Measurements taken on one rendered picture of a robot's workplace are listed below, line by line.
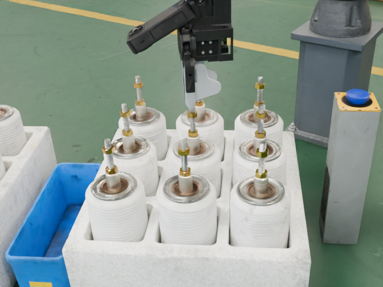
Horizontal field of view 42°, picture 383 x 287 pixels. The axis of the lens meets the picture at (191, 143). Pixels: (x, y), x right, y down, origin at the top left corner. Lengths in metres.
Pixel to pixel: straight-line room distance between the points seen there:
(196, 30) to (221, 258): 0.35
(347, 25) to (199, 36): 0.59
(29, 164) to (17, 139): 0.06
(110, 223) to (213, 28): 0.34
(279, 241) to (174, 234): 0.17
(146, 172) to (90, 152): 0.52
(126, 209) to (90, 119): 0.80
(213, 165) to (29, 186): 0.41
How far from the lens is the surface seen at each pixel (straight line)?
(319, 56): 1.31
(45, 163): 1.17
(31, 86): 1.86
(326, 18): 1.29
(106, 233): 0.83
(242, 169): 0.87
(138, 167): 0.88
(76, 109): 1.65
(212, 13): 0.78
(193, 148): 0.88
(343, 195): 1.01
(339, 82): 1.31
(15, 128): 1.10
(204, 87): 0.81
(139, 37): 0.77
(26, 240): 1.01
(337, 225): 1.06
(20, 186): 1.05
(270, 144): 0.90
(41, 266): 0.94
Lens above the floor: 0.73
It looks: 32 degrees down
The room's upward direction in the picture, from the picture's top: 3 degrees counter-clockwise
